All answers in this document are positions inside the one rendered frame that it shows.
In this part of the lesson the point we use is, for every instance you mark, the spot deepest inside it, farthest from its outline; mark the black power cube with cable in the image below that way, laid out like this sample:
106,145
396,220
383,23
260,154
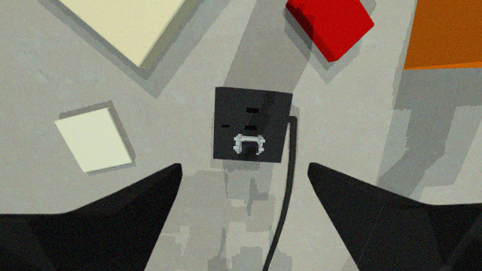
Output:
256,113

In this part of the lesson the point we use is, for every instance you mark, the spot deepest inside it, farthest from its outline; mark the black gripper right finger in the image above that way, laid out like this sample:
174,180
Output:
384,231

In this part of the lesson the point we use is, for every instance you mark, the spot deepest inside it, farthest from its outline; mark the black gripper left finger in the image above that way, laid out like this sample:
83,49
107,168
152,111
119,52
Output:
115,233

